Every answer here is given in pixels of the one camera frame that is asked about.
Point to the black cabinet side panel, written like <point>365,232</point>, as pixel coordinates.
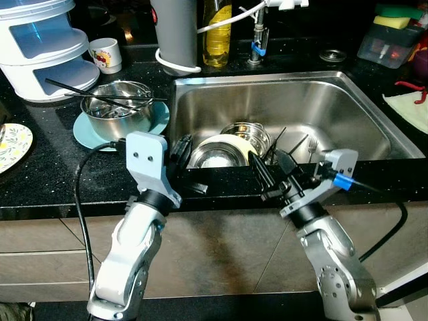
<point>411,284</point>

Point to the yellow sponge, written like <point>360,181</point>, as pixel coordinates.
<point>391,22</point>

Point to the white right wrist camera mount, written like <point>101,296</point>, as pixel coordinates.
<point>341,160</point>

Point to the grey cylindrical water filter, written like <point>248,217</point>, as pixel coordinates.
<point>175,33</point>

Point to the white plastic tap fitting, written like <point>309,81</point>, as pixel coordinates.
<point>287,4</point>

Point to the stainless steel sink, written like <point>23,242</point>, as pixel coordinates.
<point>334,114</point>

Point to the steel fork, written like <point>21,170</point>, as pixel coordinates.
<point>311,150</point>

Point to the shallow steel bowl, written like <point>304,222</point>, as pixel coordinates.
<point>217,159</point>

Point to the small ribbed steel bowl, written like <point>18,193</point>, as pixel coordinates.
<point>251,134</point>

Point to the clear plastic sponge box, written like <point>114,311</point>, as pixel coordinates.
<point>388,50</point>

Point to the steel faucet with blue tag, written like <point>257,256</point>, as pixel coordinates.
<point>257,40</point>

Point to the black chopstick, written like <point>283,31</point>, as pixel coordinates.
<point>277,144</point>
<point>67,87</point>
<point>298,146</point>
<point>100,96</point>

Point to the large deep steel bowl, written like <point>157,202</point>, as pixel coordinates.
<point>117,124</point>

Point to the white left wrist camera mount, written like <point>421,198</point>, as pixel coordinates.
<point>147,160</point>

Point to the yellow dish soap bottle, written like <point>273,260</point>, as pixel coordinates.
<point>217,40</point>

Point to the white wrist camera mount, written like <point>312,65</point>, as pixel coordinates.
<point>341,160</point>
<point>147,160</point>

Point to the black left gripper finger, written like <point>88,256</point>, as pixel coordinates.
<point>184,147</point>
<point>199,188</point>

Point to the white cartoon print mug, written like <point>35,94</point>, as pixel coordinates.
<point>107,57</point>

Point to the light blue plate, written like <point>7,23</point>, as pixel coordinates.
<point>87,137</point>

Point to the purple cup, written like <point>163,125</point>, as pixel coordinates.
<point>421,67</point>

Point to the pale green cloth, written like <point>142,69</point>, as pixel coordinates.
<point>411,110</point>

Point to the white tiered plastic container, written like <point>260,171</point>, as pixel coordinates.
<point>40,77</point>

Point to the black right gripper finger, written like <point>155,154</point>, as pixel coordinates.
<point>287,165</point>
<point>262,175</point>

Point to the yellow floral print plate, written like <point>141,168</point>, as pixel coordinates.
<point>13,144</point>

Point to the cream plate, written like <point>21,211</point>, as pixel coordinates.
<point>231,142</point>

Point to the black floor mat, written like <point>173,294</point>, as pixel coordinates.
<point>221,309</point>

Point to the round metal sink strainer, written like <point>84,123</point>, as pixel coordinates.
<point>333,55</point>

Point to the grey stone cabinet front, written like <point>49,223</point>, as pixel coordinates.
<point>221,247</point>

